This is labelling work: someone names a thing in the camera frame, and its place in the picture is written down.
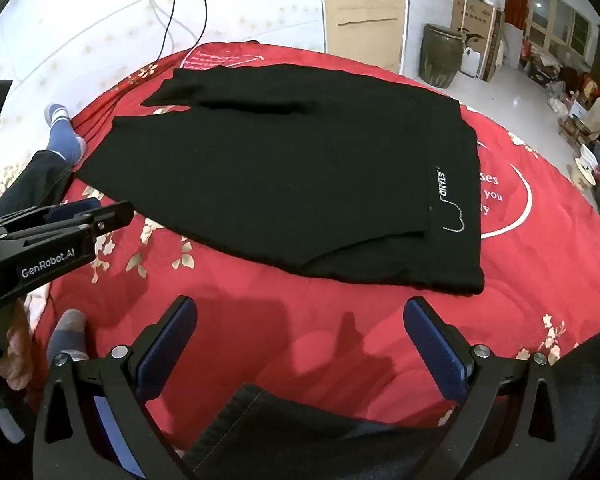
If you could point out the cardboard panel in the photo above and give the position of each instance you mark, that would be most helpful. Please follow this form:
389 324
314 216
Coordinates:
365 20

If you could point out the large cardboard box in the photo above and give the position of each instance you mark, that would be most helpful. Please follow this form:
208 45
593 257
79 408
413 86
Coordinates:
475 20

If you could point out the person's left leg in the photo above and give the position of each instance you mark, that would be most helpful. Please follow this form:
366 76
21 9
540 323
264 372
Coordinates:
30 180

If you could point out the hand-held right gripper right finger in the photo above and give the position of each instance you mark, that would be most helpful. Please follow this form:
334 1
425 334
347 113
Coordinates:
440 347

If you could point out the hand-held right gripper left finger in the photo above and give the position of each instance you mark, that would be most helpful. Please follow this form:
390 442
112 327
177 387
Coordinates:
172 342

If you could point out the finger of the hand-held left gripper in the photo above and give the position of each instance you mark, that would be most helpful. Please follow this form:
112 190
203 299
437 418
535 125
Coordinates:
111 217
72 209

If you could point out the person's left hand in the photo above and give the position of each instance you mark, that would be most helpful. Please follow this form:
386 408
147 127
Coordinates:
19 360

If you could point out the red floral blanket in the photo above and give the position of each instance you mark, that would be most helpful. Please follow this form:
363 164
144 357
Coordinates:
280 335

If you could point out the pile of household clutter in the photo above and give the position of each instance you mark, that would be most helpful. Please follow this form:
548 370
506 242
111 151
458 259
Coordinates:
575 100

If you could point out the person's foot in grey sock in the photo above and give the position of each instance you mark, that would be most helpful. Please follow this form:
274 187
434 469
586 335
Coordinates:
67 335

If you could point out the black pants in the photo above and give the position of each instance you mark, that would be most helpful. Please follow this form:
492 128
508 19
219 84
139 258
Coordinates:
280 170

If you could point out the white round object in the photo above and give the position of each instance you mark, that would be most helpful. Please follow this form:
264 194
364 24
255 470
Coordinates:
587 165

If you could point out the white plastic jug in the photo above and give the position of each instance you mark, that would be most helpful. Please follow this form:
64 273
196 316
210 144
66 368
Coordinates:
471 62

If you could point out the glass-door cabinet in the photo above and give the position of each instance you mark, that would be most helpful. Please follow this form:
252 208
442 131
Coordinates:
560 20

